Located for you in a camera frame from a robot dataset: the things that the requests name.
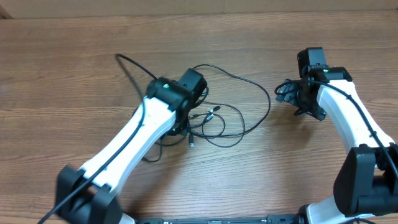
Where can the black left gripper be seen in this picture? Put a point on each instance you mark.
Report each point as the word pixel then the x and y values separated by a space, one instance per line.
pixel 180 130

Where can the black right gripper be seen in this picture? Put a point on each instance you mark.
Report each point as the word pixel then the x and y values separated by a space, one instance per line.
pixel 299 97

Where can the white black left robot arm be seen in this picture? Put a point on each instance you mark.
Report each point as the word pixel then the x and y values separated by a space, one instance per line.
pixel 90 194

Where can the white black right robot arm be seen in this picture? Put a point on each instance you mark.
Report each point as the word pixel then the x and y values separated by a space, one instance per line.
pixel 366 184

